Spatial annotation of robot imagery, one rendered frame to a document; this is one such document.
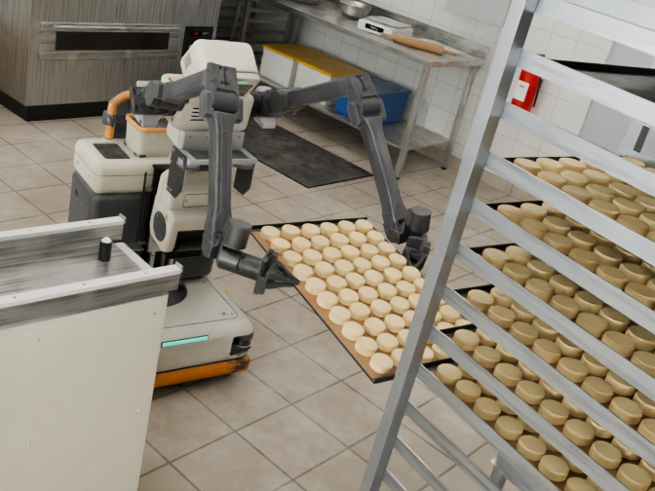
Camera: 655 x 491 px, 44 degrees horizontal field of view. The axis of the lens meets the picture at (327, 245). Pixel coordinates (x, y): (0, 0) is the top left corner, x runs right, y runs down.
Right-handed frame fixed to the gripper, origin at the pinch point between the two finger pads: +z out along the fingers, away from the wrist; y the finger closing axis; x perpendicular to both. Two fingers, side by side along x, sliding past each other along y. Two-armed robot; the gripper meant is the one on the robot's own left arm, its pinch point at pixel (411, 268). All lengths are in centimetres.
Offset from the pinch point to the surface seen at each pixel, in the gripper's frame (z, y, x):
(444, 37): -426, 32, 8
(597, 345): 83, -43, -25
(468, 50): -414, 33, -11
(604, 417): 88, -34, -30
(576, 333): 80, -42, -22
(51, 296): 51, 10, 77
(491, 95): 60, -68, 2
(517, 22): 59, -80, 3
